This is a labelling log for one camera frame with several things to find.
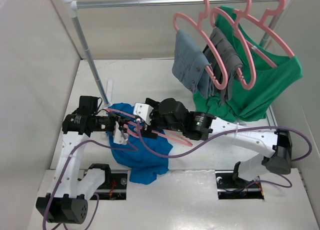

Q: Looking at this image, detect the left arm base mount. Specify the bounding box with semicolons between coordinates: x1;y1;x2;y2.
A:
95;173;128;200

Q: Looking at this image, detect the blue t shirt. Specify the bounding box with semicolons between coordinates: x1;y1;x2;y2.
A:
108;103;173;184

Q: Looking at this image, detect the pink hanger with green shirt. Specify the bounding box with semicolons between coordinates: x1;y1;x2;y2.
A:
233;0;295;58

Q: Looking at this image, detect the green t shirt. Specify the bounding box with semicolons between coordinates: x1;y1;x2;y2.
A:
192;6;304;123

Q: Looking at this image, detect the folded blue denim garment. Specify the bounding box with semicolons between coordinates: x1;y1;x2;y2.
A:
172;30;214;99

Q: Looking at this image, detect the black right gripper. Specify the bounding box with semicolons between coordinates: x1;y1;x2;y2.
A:
138;98;184;139

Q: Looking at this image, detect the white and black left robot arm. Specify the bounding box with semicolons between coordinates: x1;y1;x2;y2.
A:
35;96;121;228

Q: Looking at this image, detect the metal clothes rack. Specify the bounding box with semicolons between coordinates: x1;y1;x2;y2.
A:
61;0;275;106

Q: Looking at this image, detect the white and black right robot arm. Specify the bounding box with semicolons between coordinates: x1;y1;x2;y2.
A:
134;98;292;187

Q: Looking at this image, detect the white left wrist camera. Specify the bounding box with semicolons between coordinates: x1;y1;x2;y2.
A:
113;121;129;145

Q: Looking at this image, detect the folded grey garment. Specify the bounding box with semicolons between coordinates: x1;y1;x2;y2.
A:
203;27;243;105

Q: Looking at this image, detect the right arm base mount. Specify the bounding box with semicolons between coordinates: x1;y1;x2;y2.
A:
215;170;264;200

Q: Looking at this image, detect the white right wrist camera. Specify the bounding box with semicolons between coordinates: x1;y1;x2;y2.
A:
133;103;154;125

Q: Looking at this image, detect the pink hanger with denim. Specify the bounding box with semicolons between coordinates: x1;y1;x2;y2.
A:
172;0;228;91

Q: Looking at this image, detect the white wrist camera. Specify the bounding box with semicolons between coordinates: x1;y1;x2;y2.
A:
113;121;129;145
133;103;154;125

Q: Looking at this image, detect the pink hanger with grey cloth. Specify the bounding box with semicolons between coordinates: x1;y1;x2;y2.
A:
209;0;257;90

